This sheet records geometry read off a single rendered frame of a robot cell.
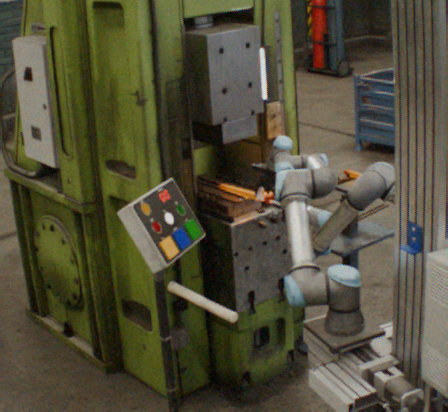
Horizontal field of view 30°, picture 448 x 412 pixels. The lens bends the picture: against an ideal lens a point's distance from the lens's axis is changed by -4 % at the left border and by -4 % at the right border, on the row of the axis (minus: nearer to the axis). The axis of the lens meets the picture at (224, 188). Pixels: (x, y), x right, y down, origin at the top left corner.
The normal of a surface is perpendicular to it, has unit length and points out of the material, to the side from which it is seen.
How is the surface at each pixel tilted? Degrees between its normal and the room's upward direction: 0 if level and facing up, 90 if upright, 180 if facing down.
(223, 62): 90
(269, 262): 90
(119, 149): 89
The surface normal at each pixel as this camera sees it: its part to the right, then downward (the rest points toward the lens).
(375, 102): -0.71, 0.26
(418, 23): -0.91, 0.19
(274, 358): 0.63, 0.21
